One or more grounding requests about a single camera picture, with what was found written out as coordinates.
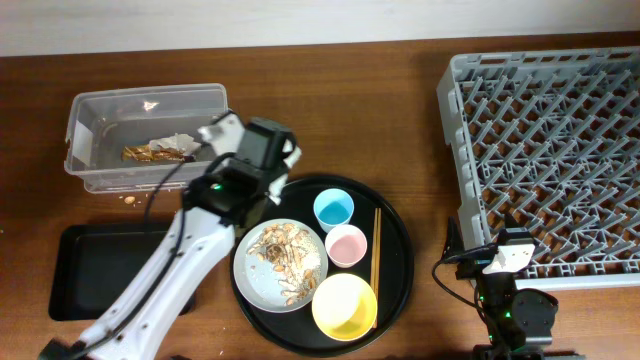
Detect black rectangular tray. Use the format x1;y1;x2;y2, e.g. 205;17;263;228
48;223;169;321

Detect grey dishwasher rack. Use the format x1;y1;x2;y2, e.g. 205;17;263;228
436;47;639;291

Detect white tissue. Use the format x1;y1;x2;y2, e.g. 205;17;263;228
149;133;201;156

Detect pink cup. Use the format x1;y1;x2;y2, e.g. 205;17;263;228
325;224;368;268

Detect food scraps on plate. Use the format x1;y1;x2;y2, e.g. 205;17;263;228
246;221;322;306

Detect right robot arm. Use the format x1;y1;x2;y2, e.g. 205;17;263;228
436;214;558;360

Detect gold snack wrapper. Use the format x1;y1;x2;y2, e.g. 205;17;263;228
121;145;197;162

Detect round black serving tray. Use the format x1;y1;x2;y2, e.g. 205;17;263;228
231;175;414;358

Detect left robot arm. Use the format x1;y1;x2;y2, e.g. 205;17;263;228
39;111;301;359

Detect blue cup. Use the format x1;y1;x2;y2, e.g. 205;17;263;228
313;188;355;233

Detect grey plate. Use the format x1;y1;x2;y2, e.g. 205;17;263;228
233;219;328;313

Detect yellow bowl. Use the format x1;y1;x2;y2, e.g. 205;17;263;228
312;273;378;342

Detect clear plastic waste bin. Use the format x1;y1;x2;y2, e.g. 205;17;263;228
64;83;229;193

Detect wooden chopstick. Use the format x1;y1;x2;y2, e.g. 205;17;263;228
373;208;382;305
370;208;380;292

